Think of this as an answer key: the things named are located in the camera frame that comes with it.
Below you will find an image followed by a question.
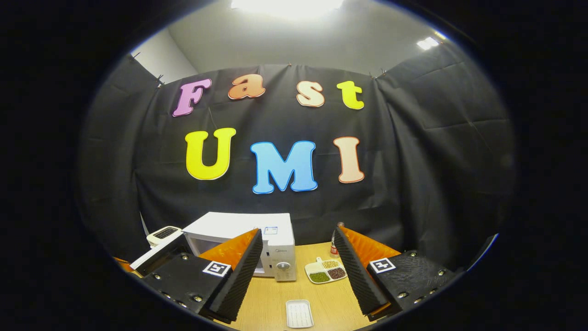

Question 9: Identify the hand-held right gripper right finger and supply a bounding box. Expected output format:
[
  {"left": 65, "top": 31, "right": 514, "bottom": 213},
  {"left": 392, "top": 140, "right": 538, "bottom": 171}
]
[{"left": 333, "top": 225, "right": 464, "bottom": 321}]

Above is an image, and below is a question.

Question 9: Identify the white toaster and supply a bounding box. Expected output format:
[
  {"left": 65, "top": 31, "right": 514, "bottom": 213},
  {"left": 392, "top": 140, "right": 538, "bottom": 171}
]
[{"left": 146, "top": 226, "right": 182, "bottom": 249}]

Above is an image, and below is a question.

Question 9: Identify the red label plastic bottle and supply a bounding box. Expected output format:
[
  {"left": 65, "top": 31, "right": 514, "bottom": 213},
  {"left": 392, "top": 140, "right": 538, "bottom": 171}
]
[{"left": 330, "top": 222, "right": 345, "bottom": 258}]

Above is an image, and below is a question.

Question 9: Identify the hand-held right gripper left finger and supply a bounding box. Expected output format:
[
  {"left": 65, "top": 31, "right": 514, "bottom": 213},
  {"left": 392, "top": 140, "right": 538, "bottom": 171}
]
[{"left": 140, "top": 228, "right": 264, "bottom": 322}]

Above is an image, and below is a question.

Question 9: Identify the white divided dish of beans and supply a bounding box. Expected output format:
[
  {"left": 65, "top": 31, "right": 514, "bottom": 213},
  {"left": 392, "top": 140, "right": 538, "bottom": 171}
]
[{"left": 305, "top": 257, "right": 348, "bottom": 285}]

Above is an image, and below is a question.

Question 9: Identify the large ceiling light panel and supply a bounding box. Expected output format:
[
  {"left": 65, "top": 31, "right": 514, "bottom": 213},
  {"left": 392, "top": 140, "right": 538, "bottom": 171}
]
[{"left": 230, "top": 0, "right": 345, "bottom": 21}]

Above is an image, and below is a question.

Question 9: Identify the white rectangular tray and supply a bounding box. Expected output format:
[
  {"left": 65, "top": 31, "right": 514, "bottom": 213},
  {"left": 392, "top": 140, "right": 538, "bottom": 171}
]
[{"left": 285, "top": 299, "right": 315, "bottom": 329}]

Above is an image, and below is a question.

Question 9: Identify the white microwave oven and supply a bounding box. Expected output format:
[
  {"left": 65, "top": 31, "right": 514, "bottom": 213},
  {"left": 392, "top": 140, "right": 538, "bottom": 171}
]
[{"left": 130, "top": 211, "right": 297, "bottom": 282}]

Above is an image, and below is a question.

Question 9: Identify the black backdrop cloth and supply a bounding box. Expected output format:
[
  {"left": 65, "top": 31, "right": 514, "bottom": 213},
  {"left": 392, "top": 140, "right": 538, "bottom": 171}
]
[{"left": 76, "top": 41, "right": 517, "bottom": 272}]

